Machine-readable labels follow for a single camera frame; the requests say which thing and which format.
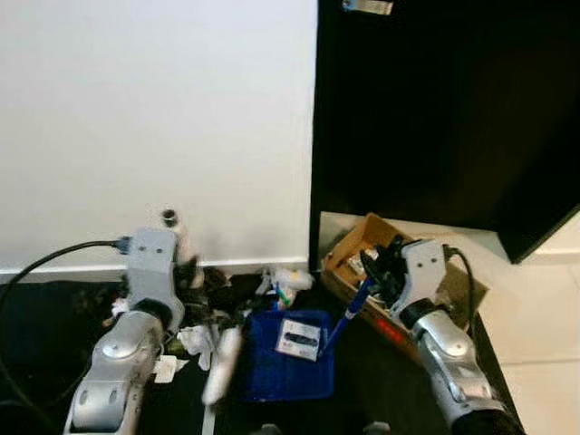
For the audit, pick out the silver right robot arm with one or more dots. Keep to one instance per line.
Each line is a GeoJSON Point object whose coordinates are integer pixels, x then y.
{"type": "Point", "coordinates": [453, 362]}

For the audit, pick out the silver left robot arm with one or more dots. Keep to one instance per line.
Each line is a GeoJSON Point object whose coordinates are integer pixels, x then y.
{"type": "Point", "coordinates": [118, 362]}

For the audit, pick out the metal door stopper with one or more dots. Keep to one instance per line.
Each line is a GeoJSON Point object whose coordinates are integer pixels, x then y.
{"type": "Point", "coordinates": [169, 217]}

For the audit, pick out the brown cardboard box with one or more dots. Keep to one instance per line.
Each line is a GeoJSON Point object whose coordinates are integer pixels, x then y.
{"type": "Point", "coordinates": [453, 304]}

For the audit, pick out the white crumpled paper scrap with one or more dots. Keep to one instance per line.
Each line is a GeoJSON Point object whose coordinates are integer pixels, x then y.
{"type": "Point", "coordinates": [195, 341]}

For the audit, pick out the white crumpled paper with green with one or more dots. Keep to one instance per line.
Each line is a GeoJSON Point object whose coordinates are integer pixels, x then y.
{"type": "Point", "coordinates": [292, 277]}

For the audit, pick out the white flat paper scrap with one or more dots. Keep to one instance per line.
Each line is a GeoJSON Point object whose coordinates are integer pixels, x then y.
{"type": "Point", "coordinates": [166, 368]}

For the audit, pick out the white label on dustpan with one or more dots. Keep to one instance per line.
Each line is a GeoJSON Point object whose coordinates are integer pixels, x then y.
{"type": "Point", "coordinates": [299, 338]}

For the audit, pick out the black door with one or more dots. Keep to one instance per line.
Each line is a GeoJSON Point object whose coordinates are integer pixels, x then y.
{"type": "Point", "coordinates": [444, 118]}

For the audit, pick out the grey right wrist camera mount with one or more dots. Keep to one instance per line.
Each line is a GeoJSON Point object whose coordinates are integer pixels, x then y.
{"type": "Point", "coordinates": [426, 267]}

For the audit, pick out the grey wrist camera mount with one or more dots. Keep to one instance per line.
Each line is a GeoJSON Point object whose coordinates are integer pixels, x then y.
{"type": "Point", "coordinates": [426, 267]}
{"type": "Point", "coordinates": [151, 263]}

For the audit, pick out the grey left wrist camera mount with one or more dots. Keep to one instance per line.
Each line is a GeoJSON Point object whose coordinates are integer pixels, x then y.
{"type": "Point", "coordinates": [151, 263]}

